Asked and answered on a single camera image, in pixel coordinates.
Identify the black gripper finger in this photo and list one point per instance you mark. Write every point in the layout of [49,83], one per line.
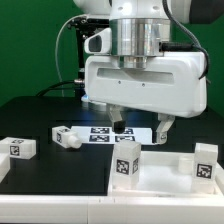
[114,113]
[165,123]

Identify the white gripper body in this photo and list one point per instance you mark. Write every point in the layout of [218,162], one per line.
[172,84]

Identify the white square table top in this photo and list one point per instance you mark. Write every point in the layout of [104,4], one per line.
[166,175]

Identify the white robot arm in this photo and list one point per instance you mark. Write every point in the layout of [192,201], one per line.
[134,64]

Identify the white marker sheet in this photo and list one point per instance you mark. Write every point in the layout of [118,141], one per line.
[105,135]

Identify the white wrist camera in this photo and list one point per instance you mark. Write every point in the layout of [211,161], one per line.
[100,43]

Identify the white left fence rail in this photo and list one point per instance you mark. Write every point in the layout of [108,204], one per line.
[4,165]

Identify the white fence rail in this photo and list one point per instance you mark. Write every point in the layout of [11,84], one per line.
[4,165]
[110,210]

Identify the white front fence rail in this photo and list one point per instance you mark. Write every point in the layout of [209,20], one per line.
[110,210]

